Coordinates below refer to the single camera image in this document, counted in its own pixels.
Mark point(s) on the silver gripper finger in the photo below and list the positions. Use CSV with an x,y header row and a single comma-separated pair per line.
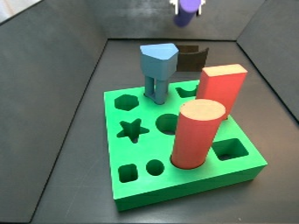
x,y
175,5
200,10

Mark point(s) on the purple cylinder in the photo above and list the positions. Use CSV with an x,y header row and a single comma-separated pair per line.
x,y
187,11

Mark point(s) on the green shape sorter board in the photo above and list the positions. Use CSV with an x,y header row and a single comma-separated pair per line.
x,y
162,160

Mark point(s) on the blue pentagon block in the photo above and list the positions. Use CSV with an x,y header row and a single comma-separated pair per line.
x,y
158,63

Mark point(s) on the black curved holder stand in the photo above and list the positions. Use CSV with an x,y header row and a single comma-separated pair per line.
x,y
192,58

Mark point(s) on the red rectangular block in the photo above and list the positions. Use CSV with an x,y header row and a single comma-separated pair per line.
x,y
221,83

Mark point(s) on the red cylinder peg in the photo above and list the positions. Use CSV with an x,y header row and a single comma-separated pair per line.
x,y
198,124

